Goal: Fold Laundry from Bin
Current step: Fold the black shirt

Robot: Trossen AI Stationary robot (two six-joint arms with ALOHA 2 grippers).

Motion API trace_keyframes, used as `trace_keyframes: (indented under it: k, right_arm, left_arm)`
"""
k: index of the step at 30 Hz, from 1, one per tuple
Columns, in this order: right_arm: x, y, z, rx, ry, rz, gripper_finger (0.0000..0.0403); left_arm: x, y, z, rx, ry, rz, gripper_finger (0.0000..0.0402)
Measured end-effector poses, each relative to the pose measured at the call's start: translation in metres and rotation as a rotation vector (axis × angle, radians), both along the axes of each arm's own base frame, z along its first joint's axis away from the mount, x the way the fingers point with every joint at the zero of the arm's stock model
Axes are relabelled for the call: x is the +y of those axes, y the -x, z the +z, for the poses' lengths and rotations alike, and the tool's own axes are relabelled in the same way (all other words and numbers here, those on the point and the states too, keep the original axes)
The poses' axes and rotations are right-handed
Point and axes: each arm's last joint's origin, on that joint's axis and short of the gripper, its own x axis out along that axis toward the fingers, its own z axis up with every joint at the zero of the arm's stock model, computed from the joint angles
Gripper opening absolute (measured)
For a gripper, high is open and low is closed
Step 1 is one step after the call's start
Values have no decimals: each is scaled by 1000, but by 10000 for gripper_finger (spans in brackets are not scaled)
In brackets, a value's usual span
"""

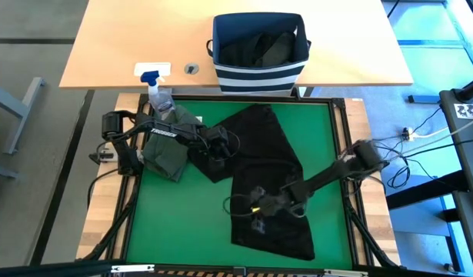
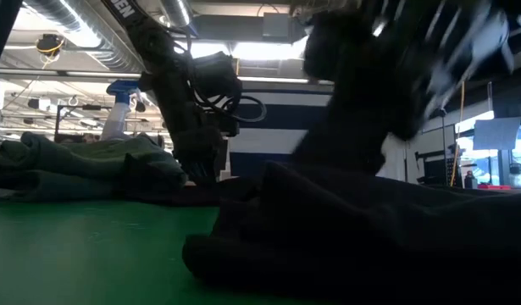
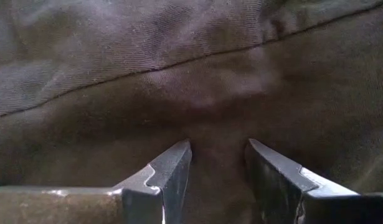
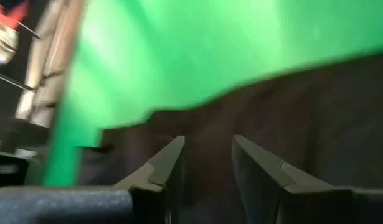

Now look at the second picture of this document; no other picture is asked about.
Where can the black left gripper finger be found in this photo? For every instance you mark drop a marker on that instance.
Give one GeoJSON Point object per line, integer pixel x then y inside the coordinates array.
{"type": "Point", "coordinates": [196, 171]}
{"type": "Point", "coordinates": [215, 163]}

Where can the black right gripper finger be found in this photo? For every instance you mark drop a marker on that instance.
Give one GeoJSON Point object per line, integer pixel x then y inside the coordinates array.
{"type": "Point", "coordinates": [366, 150]}
{"type": "Point", "coordinates": [317, 148]}

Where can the black garment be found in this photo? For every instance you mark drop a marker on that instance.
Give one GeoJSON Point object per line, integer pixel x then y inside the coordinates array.
{"type": "Point", "coordinates": [370, 233]}

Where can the dark green garment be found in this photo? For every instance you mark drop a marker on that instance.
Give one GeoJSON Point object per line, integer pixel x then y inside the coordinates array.
{"type": "Point", "coordinates": [73, 165]}

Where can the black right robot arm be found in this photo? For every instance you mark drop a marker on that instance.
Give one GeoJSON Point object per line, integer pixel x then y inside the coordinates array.
{"type": "Point", "coordinates": [463, 38]}

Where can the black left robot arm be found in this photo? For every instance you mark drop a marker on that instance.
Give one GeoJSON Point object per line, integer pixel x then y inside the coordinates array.
{"type": "Point", "coordinates": [154, 38]}

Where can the navy white striped laundry bin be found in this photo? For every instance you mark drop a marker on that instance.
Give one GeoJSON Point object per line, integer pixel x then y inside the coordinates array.
{"type": "Point", "coordinates": [277, 142]}

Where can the white board on stand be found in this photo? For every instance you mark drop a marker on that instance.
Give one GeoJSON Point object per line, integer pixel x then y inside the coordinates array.
{"type": "Point", "coordinates": [433, 144]}

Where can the clear spray bottle blue trigger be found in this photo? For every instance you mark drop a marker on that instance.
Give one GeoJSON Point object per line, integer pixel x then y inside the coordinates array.
{"type": "Point", "coordinates": [116, 123]}

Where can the long ceiling light bar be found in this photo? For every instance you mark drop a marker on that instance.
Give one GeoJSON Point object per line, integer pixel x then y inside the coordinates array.
{"type": "Point", "coordinates": [73, 74]}

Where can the flat red tray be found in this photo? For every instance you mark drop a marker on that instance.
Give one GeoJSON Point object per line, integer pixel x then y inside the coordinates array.
{"type": "Point", "coordinates": [493, 186]}

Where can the silver ventilation duct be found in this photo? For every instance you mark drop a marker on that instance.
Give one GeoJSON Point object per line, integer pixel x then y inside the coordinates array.
{"type": "Point", "coordinates": [95, 38]}

